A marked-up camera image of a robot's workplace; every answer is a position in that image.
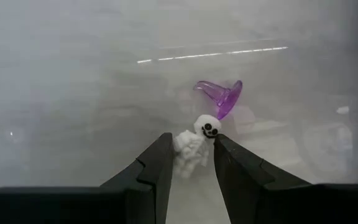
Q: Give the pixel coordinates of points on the purple plastic witch hat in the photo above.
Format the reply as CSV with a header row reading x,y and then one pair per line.
x,y
225,99

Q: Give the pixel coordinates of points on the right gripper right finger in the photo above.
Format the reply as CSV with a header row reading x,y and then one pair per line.
x,y
247,189

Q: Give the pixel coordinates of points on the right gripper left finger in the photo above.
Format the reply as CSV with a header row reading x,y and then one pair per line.
x,y
148,193

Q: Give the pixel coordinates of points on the white fuzzy toy skeleton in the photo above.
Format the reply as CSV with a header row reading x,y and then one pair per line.
x,y
191,149

